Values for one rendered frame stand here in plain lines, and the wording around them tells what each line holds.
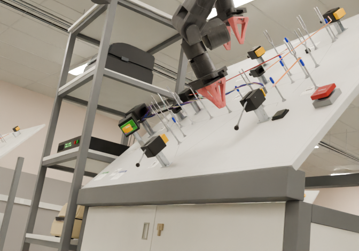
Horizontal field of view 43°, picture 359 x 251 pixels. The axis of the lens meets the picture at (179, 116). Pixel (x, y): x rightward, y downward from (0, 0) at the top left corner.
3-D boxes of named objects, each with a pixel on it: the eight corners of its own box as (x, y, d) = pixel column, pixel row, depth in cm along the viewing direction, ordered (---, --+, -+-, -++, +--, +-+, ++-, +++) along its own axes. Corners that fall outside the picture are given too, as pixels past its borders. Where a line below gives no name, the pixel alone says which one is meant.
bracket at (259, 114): (257, 123, 134) (248, 109, 133) (260, 119, 136) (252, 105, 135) (268, 120, 131) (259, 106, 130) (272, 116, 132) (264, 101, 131)
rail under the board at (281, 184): (286, 196, 95) (288, 166, 97) (75, 204, 191) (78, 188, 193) (304, 201, 98) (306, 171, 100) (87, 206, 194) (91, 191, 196)
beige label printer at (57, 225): (67, 238, 198) (76, 193, 204) (48, 236, 215) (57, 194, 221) (126, 246, 215) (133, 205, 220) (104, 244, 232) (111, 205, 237)
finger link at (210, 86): (219, 106, 130) (205, 76, 129) (237, 100, 125) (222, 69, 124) (204, 115, 126) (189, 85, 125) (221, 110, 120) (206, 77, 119)
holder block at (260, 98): (246, 112, 132) (239, 101, 131) (255, 102, 136) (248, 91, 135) (256, 109, 129) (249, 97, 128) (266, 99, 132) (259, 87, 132)
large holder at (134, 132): (150, 134, 207) (132, 109, 204) (150, 144, 190) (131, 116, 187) (138, 142, 207) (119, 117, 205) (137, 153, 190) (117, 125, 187)
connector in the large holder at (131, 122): (137, 127, 188) (132, 118, 187) (137, 128, 185) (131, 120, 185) (125, 134, 188) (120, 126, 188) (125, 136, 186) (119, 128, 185)
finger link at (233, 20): (237, 48, 136) (230, 18, 137) (255, 40, 130) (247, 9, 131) (221, 49, 132) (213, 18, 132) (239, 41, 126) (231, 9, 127)
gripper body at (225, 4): (224, 26, 139) (218, 2, 139) (248, 13, 131) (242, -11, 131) (208, 26, 135) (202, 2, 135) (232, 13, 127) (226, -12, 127)
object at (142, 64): (100, 69, 221) (107, 33, 227) (80, 79, 240) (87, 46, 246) (152, 88, 237) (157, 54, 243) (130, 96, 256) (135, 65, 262)
